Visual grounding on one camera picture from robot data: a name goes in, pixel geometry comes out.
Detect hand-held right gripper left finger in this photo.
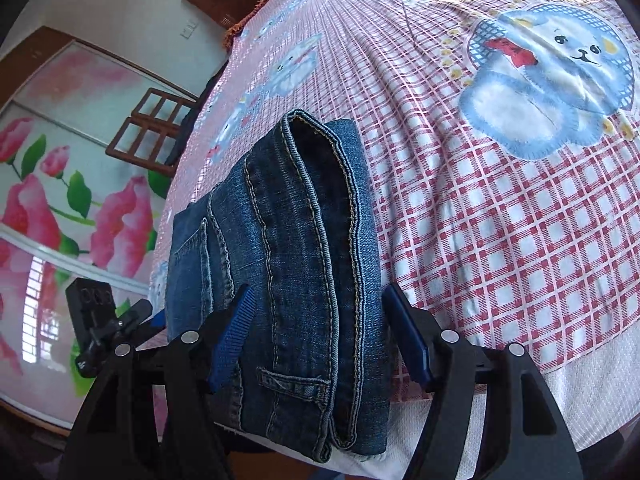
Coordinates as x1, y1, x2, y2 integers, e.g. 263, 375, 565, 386
64, 284, 257, 480

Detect blue denim pants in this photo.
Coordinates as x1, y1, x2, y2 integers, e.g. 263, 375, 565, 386
165, 108, 394, 463

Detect pink checked bear print blanket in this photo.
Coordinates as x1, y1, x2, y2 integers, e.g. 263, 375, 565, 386
150, 0, 640, 402

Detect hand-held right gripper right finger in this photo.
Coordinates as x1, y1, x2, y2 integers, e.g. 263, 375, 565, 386
381, 281, 585, 480

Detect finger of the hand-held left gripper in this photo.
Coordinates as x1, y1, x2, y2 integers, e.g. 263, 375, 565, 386
90, 299, 167, 356

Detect brown wooden lattice chair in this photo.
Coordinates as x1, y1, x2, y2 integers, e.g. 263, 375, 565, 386
106, 87, 199, 177

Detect floral wardrobe door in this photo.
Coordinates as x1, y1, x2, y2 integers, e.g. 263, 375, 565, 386
0, 25, 202, 413

